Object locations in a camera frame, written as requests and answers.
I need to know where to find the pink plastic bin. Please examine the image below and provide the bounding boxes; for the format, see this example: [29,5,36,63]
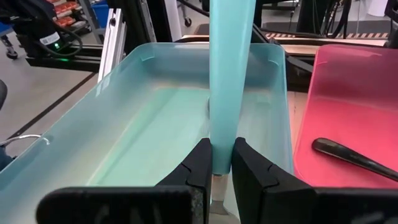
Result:
[294,43,398,190]

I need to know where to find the black cable bundle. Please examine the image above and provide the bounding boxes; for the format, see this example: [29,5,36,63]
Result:
[310,0,352,32]

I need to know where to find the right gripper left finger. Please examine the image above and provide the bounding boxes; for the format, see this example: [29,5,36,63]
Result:
[35,138,214,224]

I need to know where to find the silver aluminium profile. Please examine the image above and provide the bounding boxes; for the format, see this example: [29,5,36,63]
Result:
[97,8,127,83]

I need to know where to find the shelf with orange bins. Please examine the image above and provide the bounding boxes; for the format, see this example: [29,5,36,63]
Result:
[46,0,88,29]

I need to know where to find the black box with green light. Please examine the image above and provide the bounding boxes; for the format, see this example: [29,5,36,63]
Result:
[0,0,84,58]

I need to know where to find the striped floor strip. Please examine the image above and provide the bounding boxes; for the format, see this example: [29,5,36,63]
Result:
[266,32,389,40]

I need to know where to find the silver curved bar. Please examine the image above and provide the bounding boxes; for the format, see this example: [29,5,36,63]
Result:
[0,134,50,147]

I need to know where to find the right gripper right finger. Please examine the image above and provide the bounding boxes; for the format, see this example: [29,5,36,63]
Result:
[231,137,398,224]

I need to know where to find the teal translucent plastic bin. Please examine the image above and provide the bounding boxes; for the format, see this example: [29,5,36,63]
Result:
[0,42,295,224]

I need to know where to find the blue crate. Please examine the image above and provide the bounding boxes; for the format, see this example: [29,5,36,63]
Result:
[91,0,109,29]

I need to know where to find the black metal spoon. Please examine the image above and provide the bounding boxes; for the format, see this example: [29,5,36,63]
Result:
[312,138,398,183]

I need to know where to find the white post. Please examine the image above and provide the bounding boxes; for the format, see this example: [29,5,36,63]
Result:
[164,0,183,41]

